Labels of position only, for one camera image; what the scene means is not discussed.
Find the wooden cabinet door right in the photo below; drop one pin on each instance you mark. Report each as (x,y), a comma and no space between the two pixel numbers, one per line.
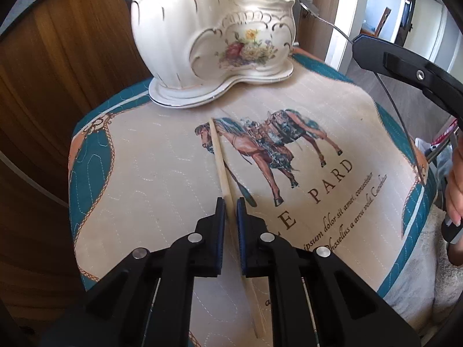
(313,35)

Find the person's right hand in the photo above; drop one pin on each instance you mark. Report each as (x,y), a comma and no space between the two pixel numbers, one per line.
(454,189)

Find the white ceramic double utensil holder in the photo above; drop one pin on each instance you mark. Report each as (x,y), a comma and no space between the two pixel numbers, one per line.
(196,50)

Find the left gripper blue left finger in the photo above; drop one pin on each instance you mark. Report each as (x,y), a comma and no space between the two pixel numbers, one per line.
(216,237)

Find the wooden chair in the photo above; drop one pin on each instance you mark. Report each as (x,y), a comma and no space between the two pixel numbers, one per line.
(376,32)

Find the horse print quilted mat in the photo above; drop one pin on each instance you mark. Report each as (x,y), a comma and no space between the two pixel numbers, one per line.
(314,156)

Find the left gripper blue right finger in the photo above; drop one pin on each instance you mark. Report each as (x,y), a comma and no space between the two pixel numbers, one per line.
(244,235)

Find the wooden cabinet door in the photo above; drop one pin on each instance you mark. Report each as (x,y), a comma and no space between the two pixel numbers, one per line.
(313,35)
(61,60)

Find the wooden cabinet door left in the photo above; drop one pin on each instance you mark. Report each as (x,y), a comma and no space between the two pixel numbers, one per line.
(61,60)

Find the silver fork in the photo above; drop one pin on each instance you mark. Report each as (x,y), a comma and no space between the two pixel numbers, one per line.
(310,7)

